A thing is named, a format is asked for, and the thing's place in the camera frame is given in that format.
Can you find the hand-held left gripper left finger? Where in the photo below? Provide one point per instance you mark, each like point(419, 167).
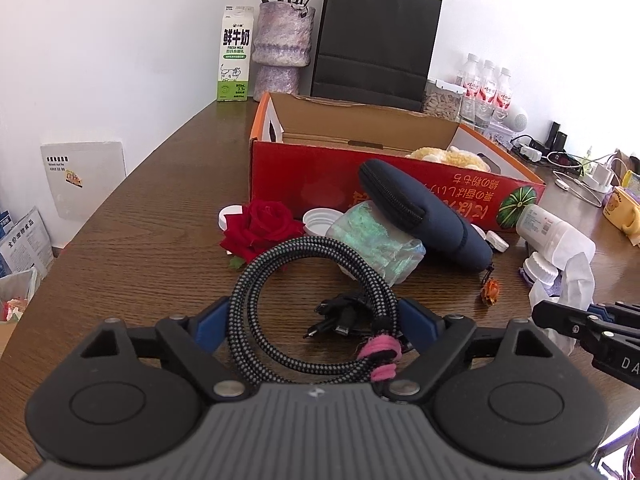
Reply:
point(212, 327)

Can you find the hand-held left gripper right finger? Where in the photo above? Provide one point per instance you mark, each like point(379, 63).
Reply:
point(420, 327)

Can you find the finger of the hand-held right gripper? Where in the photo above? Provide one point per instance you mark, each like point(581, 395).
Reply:
point(620, 316)
point(565, 322)

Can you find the white tissue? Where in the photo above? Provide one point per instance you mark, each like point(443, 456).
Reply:
point(575, 280)

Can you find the white plastic bottle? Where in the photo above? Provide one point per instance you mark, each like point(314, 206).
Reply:
point(550, 232)

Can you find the green iridescent plastic packet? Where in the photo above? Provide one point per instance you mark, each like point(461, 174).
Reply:
point(372, 240)

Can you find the white oval cap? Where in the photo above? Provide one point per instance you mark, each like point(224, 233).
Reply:
point(497, 241)

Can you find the red artificial rose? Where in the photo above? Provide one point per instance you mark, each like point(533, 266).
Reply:
point(262, 230)

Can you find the navy zip pouch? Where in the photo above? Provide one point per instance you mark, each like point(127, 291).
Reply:
point(425, 215)

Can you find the red cardboard box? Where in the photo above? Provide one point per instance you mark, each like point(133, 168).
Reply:
point(310, 170)

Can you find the clear container of seeds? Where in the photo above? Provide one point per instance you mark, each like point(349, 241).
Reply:
point(442, 102)

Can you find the white ribbed jar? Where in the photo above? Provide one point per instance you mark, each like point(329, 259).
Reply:
point(540, 267)

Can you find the small dried orange flower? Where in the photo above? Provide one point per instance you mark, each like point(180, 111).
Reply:
point(491, 292)

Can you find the yellow mug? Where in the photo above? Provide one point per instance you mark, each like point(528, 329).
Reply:
point(622, 210)

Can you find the small white round lid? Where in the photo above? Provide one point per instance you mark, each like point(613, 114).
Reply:
point(227, 215)

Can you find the white ribbed round lid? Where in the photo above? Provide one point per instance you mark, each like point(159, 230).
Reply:
point(320, 220)

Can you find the white plug adapter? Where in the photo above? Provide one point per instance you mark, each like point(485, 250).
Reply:
point(531, 152)

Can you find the yellow white plush toy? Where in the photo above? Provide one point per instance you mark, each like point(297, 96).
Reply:
point(440, 155)

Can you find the black upright boxes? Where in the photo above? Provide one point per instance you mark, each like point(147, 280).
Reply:
point(557, 135)

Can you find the cardboard bin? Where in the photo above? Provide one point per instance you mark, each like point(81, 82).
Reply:
point(17, 305)

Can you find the white printed tin box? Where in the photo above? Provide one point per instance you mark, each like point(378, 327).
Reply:
point(500, 132)

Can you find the blue white packets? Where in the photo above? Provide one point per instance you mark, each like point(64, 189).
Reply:
point(25, 245)

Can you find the white round speaker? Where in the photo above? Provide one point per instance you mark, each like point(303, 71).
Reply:
point(517, 121)

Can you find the water bottle red label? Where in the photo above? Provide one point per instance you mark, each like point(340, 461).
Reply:
point(503, 91)
point(469, 77)
point(487, 85)

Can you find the green white milk carton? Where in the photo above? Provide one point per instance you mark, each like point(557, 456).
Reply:
point(235, 55)

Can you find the black paper bag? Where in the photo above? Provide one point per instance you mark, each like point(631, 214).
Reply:
point(375, 45)

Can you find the purple textured vase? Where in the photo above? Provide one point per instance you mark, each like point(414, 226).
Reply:
point(282, 45)

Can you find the white wall charger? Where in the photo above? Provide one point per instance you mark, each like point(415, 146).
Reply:
point(600, 176)

